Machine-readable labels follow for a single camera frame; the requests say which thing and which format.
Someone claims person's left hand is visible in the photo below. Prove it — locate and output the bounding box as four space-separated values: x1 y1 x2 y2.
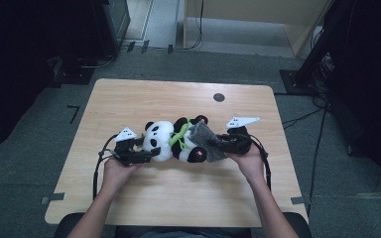
101 157 142 193

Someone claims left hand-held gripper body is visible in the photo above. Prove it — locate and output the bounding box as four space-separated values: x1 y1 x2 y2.
113 126 139 167

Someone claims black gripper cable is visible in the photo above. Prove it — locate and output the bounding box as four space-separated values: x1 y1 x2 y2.
91 133 121 201
249 134 273 191

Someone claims dark equipment cabinet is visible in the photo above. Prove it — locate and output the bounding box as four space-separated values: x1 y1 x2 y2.
90 0 132 58

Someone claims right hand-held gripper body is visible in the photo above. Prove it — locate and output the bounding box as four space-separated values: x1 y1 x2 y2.
224 115 261 156

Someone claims looped black floor cable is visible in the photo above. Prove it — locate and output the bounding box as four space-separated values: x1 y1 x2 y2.
78 54 116 69

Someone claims black chair armrest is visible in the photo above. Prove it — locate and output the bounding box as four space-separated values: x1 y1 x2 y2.
284 212 314 238
53 211 84 238

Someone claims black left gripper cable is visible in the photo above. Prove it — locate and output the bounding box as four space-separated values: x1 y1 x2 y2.
91 133 121 201

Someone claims person's dark clothing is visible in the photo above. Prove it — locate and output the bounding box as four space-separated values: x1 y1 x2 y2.
113 226 254 238

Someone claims black hanging cable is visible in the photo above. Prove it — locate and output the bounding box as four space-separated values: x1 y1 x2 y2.
183 0 204 52

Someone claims light wooden desk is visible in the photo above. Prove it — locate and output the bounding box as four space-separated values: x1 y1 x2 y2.
182 0 331 58

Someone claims panda plush toy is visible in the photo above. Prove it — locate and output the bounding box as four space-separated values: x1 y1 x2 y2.
141 114 211 164

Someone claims grey tape strip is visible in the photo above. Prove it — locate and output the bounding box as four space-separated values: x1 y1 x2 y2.
40 192 66 205
290 195 312 205

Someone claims short black floor cable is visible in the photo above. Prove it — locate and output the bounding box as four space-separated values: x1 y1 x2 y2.
282 107 325 129

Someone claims long black floor cable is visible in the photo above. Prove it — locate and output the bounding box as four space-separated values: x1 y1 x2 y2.
306 105 328 216

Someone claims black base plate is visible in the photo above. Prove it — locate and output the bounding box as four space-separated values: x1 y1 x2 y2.
51 56 95 86

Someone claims black tape corner mark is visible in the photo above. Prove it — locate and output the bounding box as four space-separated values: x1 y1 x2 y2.
66 104 81 125

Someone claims grey fuzzy sock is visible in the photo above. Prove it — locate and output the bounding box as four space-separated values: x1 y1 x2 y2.
188 121 229 163

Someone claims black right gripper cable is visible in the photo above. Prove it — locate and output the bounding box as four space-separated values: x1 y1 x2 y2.
249 134 273 191

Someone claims black metal stand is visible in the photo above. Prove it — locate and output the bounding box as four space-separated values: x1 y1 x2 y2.
279 0 358 97

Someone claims person's right hand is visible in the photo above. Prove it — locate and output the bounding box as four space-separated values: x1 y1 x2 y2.
227 143 268 187

